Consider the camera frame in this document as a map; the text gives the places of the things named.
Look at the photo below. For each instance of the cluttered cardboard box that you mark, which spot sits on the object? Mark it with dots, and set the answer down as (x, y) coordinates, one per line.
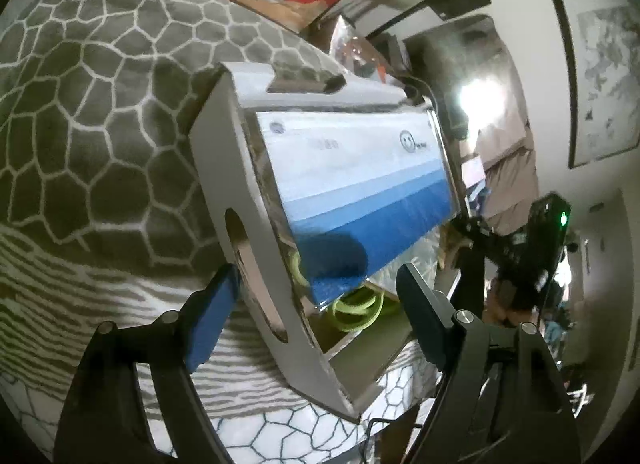
(355, 47)

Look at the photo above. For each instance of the blue white packet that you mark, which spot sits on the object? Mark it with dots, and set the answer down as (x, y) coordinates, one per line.
(350, 179)

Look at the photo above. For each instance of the sofa with brown cover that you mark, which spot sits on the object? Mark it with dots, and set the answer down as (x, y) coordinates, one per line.
(505, 184)

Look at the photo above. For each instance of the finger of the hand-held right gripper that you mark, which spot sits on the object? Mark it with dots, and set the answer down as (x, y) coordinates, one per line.
(502, 251)
(470, 229)

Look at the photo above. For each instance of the black power strip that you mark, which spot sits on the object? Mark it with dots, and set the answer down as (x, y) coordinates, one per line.
(477, 99)

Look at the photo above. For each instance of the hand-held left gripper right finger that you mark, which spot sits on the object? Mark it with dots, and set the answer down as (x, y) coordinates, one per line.
(420, 309)

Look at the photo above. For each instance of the framed painting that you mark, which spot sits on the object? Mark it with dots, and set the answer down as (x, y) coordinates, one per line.
(605, 69)

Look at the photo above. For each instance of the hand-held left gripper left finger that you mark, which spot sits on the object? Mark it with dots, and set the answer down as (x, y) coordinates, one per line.
(212, 324)

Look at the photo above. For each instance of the white cardboard carrier box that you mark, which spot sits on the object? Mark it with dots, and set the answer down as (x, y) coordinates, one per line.
(240, 169)

